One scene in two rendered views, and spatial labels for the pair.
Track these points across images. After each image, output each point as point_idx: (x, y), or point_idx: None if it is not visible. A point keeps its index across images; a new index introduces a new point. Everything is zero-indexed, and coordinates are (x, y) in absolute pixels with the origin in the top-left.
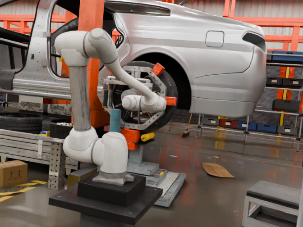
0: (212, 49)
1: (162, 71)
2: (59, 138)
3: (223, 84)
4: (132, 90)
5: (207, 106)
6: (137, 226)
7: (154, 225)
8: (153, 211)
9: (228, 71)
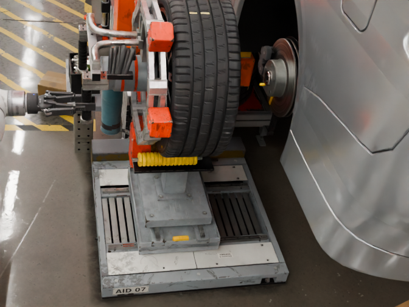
0: (347, 27)
1: (178, 43)
2: (69, 83)
3: (332, 151)
4: None
5: (298, 177)
6: (0, 283)
7: (18, 302)
8: (74, 284)
9: (349, 122)
